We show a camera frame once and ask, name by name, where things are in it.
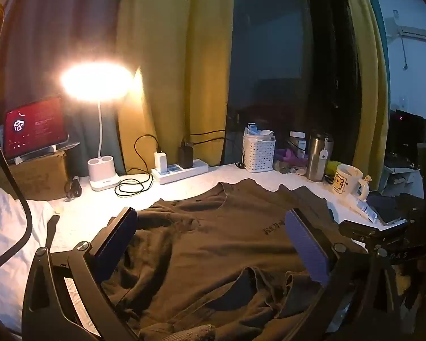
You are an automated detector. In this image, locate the white desk lamp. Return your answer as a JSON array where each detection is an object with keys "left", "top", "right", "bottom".
[{"left": 60, "top": 62, "right": 133, "bottom": 192}]

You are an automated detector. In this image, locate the black charger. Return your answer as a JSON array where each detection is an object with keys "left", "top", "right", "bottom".
[{"left": 178, "top": 141, "right": 194, "bottom": 168}]

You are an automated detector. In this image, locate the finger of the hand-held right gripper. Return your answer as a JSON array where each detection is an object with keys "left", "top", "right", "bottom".
[{"left": 339, "top": 219, "right": 426, "bottom": 265}]

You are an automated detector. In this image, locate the clear tablet stand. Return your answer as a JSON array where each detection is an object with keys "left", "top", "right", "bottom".
[{"left": 14, "top": 133, "right": 80, "bottom": 166}]

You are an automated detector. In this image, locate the cardboard box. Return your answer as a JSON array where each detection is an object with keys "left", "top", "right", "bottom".
[{"left": 0, "top": 151, "right": 69, "bottom": 201}]

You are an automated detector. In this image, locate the smartphone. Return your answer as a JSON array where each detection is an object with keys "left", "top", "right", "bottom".
[{"left": 371, "top": 194, "right": 407, "bottom": 226}]

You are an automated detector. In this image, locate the white jar with dark lid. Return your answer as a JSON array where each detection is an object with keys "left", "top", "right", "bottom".
[{"left": 289, "top": 131, "right": 308, "bottom": 160}]

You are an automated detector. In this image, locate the white paper packet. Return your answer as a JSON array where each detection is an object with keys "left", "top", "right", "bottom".
[{"left": 355, "top": 199, "right": 377, "bottom": 221}]

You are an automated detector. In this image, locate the black braided cable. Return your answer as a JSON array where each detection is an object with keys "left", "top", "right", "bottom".
[{"left": 0, "top": 3, "right": 34, "bottom": 281}]

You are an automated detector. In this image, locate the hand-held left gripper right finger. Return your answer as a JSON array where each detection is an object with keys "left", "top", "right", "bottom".
[{"left": 285, "top": 208, "right": 402, "bottom": 341}]

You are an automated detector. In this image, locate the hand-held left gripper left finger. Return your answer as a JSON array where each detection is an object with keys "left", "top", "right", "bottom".
[{"left": 21, "top": 206, "right": 139, "bottom": 341}]

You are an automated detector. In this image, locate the purple plastic item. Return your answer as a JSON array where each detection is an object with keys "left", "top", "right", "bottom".
[{"left": 274, "top": 149, "right": 308, "bottom": 167}]

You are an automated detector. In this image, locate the yellow curtain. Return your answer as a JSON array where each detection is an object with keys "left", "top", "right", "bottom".
[
  {"left": 337, "top": 0, "right": 391, "bottom": 192},
  {"left": 115, "top": 0, "right": 235, "bottom": 176}
]

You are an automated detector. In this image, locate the coiled black charging cable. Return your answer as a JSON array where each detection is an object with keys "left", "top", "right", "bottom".
[{"left": 114, "top": 134, "right": 162, "bottom": 197}]

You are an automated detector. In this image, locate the white plastic basket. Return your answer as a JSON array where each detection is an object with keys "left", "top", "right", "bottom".
[{"left": 243, "top": 122, "right": 277, "bottom": 173}]

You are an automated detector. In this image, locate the steel thermos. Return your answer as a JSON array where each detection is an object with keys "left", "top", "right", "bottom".
[{"left": 307, "top": 133, "right": 334, "bottom": 182}]

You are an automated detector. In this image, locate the white power strip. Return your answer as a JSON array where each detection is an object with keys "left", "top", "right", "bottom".
[{"left": 151, "top": 159, "right": 209, "bottom": 185}]

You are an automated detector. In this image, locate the thin black charger cable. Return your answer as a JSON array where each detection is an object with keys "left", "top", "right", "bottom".
[{"left": 186, "top": 130, "right": 228, "bottom": 146}]

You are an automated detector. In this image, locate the dark teal curtain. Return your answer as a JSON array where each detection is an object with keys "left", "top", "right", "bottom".
[{"left": 0, "top": 0, "right": 128, "bottom": 174}]

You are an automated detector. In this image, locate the brown t-shirt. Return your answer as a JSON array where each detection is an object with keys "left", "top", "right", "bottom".
[{"left": 101, "top": 179, "right": 366, "bottom": 341}]

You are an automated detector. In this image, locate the tablet with red screen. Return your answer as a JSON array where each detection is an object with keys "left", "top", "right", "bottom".
[{"left": 4, "top": 96, "right": 70, "bottom": 160}]

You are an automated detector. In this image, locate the white mug with bear print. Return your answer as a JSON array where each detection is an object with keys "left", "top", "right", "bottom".
[{"left": 332, "top": 164, "right": 370, "bottom": 202}]

